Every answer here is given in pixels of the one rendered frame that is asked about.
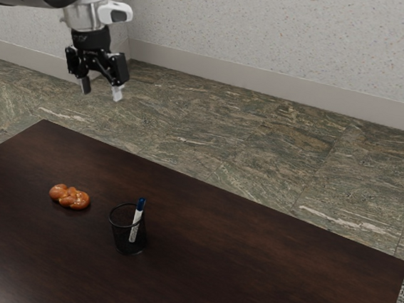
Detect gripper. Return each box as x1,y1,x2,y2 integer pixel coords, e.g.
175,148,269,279
60,25,135,104

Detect brown braided bread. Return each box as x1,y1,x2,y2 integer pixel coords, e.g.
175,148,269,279
47,182,93,213

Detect white pen with blue cap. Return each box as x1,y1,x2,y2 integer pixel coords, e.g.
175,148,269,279
128,196,147,244

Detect black mesh pen holder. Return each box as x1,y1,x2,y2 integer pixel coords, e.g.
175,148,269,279
105,201,151,257

